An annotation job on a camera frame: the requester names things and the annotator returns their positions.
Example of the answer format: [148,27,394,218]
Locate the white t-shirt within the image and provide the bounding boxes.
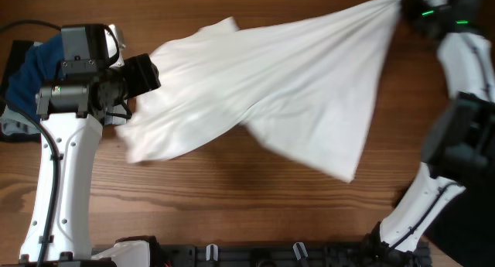
[117,0,401,183]

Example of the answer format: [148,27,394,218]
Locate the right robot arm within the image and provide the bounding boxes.
[356,0,494,266]

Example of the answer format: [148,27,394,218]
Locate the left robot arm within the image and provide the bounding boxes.
[18,24,160,266]

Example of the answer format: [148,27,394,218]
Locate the blue polo shirt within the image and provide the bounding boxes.
[5,34,63,122]

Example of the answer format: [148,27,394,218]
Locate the light grey folded garment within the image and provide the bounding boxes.
[1,40,42,137]

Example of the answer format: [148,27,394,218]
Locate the black garment right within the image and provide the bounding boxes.
[380,165,494,266]

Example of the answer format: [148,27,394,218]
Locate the left black cable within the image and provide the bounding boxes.
[0,19,63,267]

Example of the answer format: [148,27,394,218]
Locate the black cable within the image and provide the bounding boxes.
[386,181,461,252]
[0,19,63,267]

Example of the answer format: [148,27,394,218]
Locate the right black cable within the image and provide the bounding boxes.
[386,181,461,252]

